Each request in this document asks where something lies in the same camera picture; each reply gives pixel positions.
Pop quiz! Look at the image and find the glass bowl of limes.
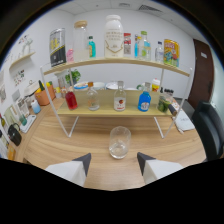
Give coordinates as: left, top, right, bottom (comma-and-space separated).
157, 93, 177, 114

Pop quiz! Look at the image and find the soda water can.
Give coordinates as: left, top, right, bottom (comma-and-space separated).
49, 27, 67, 68

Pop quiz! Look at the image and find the clear drinking glass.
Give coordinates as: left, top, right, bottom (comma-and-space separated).
108, 125, 132, 160

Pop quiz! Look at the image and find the white folded cloth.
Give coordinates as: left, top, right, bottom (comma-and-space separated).
173, 111, 196, 132

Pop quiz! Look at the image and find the black chair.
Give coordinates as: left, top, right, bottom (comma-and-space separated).
191, 100, 224, 163

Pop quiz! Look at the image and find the white tray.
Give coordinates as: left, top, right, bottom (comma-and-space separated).
19, 114, 37, 134

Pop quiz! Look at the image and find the blue liquid bottle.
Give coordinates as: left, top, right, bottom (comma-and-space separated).
137, 82, 152, 112

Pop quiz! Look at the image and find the red liquid bottle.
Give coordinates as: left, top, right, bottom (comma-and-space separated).
65, 85, 79, 111

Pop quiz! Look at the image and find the black kettle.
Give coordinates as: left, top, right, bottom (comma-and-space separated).
7, 123, 23, 147

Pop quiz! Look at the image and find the clear bottle orange cap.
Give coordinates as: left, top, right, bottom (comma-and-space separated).
86, 81, 101, 111

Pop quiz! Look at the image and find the pale blue plastic bottle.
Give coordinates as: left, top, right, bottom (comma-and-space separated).
30, 99, 42, 115

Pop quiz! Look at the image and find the white wooden two-tier rack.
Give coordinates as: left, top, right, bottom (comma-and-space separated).
39, 57, 194, 139

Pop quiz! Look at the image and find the orange basket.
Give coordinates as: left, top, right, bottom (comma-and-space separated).
34, 84, 57, 107

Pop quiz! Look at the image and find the bowl with blue rim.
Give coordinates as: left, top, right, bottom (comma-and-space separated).
73, 81, 90, 92

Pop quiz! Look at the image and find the patterned bowl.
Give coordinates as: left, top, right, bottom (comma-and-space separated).
105, 81, 119, 91

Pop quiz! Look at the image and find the green potted plant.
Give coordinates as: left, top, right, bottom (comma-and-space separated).
64, 69, 82, 86

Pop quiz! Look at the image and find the brown door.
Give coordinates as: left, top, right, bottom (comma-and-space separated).
187, 38, 214, 110

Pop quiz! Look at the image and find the small pink bottle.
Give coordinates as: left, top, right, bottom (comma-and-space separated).
66, 48, 75, 64

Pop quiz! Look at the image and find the clear bottle blue cap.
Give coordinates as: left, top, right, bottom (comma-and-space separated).
154, 40, 165, 64

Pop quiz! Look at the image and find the yellow cartoon can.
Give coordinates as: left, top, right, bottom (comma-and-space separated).
163, 38, 181, 68

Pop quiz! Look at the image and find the clear bottle green cap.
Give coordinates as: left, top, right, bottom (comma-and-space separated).
138, 30, 152, 62

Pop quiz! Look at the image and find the small light blue bottle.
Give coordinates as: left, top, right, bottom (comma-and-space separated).
134, 33, 141, 59

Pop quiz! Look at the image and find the small teal bottle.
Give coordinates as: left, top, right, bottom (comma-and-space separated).
87, 35, 97, 59

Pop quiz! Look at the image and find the glass jar cork lid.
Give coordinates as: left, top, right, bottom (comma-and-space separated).
73, 20, 90, 62

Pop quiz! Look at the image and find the white ornament figure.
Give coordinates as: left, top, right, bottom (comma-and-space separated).
20, 35, 34, 56

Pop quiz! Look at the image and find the large white bottle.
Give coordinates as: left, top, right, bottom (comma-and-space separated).
104, 14, 125, 59

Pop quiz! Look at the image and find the large ceiling air vent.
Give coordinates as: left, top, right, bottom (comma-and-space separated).
138, 4, 163, 13

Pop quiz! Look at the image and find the white picture frame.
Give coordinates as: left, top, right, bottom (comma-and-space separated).
16, 98, 30, 118

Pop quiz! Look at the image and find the wall photo cluster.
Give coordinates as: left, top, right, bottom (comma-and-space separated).
13, 69, 27, 87

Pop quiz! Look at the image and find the wooden wall shelf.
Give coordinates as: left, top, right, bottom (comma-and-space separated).
8, 50, 37, 70

